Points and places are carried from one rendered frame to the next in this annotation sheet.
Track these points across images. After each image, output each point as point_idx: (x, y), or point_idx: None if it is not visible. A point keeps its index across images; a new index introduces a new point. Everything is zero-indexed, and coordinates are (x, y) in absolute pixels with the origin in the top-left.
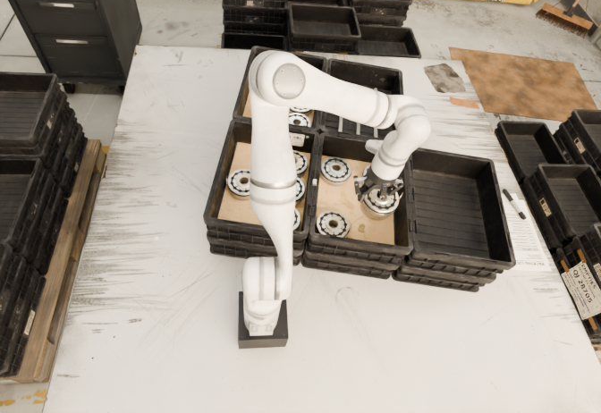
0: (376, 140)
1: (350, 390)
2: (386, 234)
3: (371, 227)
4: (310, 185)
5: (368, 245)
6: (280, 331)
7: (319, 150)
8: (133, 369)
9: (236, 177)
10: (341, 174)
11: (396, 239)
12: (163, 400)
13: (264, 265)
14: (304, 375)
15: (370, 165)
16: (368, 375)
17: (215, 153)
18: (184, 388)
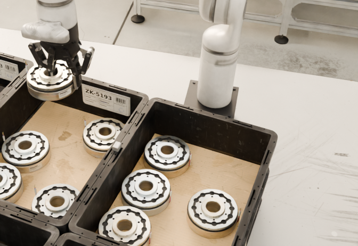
0: (54, 31)
1: (139, 71)
2: (36, 124)
3: (50, 134)
4: (123, 146)
5: (84, 76)
6: (196, 84)
7: (83, 194)
8: (333, 120)
9: (224, 215)
10: (55, 191)
11: (27, 118)
12: (303, 98)
13: None
14: (176, 87)
15: (74, 27)
16: (118, 75)
17: None
18: (285, 100)
